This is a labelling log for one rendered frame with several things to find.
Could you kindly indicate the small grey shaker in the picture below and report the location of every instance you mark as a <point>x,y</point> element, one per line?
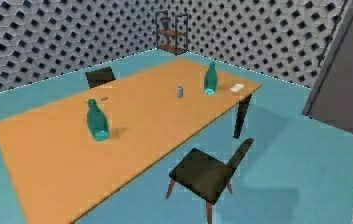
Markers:
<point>179,91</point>

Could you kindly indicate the orange wooden table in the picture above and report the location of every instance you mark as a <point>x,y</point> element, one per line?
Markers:
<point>144,133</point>

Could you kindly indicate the teal glass bottle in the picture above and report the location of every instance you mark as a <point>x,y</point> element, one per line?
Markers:
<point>211,78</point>
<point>97,121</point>

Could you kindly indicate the small white flat object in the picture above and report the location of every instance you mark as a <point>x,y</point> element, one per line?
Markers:
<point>237,87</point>

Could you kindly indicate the dark brown chair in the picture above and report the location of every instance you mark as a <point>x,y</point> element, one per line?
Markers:
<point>205,173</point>
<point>100,77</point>

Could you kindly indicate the dark grey door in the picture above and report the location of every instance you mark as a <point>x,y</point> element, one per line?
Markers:
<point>342,73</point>

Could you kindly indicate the black frame wooden shelf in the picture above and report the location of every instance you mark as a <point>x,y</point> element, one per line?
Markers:
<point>171,32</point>

